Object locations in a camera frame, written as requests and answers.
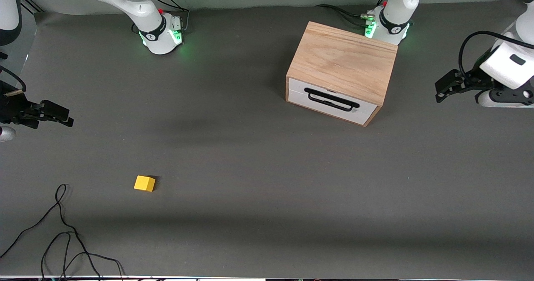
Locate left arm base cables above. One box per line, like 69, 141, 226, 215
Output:
316, 0, 390, 28

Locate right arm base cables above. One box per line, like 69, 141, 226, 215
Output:
132, 0, 191, 34

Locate yellow block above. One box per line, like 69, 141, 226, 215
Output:
134, 175, 156, 192

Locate white drawer with black handle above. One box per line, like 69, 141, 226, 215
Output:
288, 78, 378, 125

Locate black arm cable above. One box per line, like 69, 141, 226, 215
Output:
458, 31, 534, 79
0, 66, 27, 92

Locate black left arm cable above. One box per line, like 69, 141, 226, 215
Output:
458, 31, 534, 79

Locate wooden drawer cabinet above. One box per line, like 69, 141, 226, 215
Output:
285, 21, 398, 127

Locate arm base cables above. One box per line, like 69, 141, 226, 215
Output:
132, 0, 191, 34
316, 0, 390, 28

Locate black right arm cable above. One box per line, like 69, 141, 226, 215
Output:
0, 66, 27, 92

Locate thin black loose cable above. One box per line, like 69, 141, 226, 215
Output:
0, 184, 126, 281

